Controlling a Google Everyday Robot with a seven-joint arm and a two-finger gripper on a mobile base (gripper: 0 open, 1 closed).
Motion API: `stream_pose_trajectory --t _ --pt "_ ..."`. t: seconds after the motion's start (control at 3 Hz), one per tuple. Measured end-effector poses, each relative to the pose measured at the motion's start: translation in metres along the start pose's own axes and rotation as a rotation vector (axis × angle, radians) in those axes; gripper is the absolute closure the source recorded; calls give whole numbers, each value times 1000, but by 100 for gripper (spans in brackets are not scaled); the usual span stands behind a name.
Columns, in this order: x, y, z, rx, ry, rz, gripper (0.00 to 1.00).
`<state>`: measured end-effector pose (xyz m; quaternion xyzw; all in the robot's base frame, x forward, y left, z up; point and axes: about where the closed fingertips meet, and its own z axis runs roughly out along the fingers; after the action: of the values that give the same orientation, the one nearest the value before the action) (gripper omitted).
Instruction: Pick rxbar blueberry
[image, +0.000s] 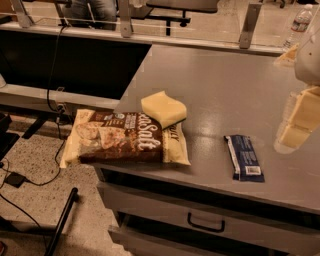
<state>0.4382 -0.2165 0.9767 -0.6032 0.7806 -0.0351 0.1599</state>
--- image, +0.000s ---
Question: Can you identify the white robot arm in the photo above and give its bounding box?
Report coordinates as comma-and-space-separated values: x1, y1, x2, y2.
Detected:
274, 18, 320, 154

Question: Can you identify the blue rxbar blueberry bar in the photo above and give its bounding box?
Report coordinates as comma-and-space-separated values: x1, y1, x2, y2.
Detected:
224, 135, 265, 183

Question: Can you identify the clear plastic water bottle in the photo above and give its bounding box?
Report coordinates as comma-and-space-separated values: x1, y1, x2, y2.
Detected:
283, 4, 313, 50

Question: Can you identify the yellow green-backed sponge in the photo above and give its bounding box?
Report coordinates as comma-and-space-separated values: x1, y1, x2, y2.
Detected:
141, 91, 187, 129

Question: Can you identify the black office chair base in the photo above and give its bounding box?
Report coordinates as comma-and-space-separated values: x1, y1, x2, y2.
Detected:
131, 0, 221, 37

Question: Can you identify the brown sea salt chip bag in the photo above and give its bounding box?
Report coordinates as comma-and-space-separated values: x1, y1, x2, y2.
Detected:
60, 109, 190, 168

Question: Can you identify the black chair leg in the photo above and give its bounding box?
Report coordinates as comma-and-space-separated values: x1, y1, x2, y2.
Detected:
44, 187, 78, 256

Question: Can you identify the black power adapter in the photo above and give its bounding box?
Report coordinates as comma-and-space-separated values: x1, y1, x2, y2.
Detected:
4, 172, 26, 188

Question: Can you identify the metal rail bracket right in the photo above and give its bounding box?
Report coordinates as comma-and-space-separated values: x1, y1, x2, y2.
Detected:
239, 2, 262, 49

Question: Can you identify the metal rail bracket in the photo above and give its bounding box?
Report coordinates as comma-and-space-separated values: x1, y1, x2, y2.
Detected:
239, 2, 262, 49
118, 0, 133, 38
10, 0, 34, 28

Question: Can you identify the grey drawer with black handle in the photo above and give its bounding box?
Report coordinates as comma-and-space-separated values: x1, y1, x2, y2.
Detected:
98, 183, 320, 256

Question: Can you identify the metal rail bracket middle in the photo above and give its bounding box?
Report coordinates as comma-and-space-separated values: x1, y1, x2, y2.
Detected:
118, 0, 133, 38

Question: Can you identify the metal rail bracket left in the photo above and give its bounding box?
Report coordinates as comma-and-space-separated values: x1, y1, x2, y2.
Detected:
10, 0, 34, 28

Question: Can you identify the black power cable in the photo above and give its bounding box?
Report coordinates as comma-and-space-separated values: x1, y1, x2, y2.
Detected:
0, 24, 69, 234

